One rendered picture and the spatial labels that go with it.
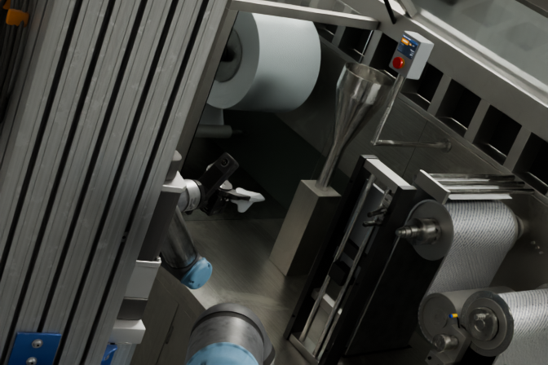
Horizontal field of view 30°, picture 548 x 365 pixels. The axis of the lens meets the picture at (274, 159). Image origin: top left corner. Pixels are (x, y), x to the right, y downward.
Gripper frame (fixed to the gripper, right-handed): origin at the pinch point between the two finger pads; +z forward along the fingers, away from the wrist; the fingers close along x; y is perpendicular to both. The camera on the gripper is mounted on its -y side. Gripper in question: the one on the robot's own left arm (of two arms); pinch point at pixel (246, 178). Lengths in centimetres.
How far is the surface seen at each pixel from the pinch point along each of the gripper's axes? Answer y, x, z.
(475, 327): -9, 68, 6
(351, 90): -25.1, -0.7, 27.9
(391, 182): -24.2, 33.0, 2.6
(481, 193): -28, 46, 24
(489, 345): -8, 72, 6
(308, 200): 9.3, 3.5, 30.1
